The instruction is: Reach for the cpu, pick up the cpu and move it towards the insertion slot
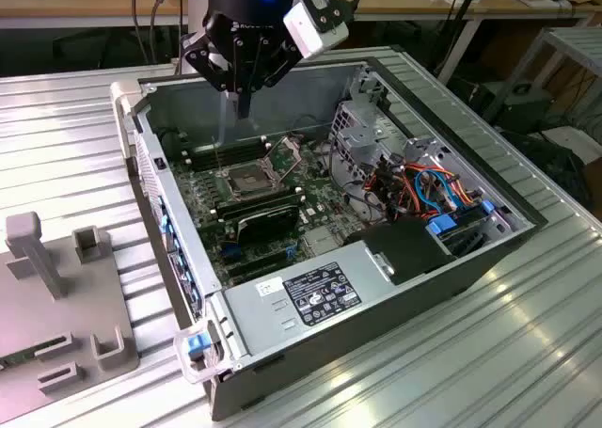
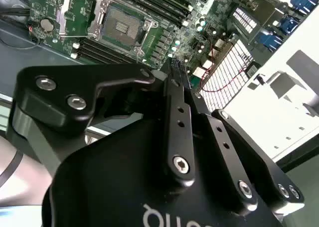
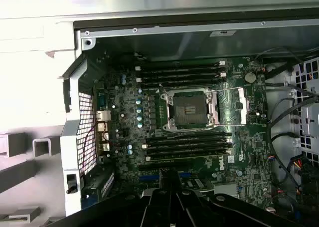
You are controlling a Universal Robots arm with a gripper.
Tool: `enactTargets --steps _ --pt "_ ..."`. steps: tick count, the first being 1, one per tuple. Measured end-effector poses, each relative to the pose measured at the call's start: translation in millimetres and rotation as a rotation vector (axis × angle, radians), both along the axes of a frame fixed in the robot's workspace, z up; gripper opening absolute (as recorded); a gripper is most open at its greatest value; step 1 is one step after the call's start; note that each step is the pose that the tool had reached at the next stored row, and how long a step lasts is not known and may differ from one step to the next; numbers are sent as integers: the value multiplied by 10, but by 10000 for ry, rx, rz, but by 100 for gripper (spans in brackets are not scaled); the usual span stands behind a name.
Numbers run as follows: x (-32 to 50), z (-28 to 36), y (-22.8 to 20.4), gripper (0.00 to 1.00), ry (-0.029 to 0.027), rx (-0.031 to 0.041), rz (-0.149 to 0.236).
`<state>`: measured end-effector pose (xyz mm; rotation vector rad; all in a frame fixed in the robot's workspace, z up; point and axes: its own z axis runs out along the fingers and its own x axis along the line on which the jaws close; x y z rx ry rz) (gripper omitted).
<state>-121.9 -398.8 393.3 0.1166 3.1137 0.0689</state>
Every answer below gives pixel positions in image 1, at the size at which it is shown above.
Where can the wooden desk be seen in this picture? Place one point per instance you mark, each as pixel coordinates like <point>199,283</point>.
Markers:
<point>70,0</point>

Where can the black cooler shroud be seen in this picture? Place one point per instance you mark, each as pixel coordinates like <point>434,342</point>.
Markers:
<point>268,223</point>

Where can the open black PC case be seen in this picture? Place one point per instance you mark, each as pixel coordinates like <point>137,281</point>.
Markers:
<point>423,301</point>

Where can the green RAM stick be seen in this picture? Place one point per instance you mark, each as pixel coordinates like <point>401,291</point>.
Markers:
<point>19,355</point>

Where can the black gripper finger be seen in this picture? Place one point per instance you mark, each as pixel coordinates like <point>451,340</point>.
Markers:
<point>277,66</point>
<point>207,63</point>

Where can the grey metal shelf frame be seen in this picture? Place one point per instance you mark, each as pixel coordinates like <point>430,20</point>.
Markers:
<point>578,47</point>

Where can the black power supply label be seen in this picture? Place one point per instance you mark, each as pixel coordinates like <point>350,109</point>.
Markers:
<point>322,291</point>

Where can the black RAM slot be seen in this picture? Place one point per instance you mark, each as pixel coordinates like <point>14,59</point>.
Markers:
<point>226,145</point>
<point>261,206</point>
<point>228,150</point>
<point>230,162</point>
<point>258,198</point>
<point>230,156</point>

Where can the perforated metal drive cage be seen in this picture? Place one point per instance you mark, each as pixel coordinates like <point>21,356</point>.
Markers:
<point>357,141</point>

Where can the silver chipset heatsink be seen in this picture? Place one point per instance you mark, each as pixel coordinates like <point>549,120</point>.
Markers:
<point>322,241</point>

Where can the small white sticker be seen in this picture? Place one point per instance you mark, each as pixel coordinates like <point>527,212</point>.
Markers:
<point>269,288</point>

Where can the blue case latch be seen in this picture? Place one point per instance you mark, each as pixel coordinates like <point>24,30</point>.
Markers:
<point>196,347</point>

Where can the black expansion slot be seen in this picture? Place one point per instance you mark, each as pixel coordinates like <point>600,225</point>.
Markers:
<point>258,267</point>
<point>256,258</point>

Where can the grey power supply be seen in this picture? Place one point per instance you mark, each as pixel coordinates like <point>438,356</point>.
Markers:
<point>263,324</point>

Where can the small blue clip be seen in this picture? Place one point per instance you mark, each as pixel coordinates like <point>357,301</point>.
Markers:
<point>487,206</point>

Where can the blue disk carrier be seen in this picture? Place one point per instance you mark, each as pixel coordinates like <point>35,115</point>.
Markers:
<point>442,224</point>

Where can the green motherboard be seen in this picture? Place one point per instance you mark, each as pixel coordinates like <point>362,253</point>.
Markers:
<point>324,202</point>

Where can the dark bag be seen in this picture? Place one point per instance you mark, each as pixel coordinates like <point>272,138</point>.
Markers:
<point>555,164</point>

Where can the CPU socket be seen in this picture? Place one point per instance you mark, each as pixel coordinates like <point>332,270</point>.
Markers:
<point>247,179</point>

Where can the black plastic cover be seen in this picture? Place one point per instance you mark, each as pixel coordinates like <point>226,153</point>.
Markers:
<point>404,251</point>

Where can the metal disk bay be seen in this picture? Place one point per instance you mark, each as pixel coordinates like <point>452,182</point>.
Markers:
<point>475,174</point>

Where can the grey parts rack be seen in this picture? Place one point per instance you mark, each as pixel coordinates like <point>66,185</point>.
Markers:
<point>42,301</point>

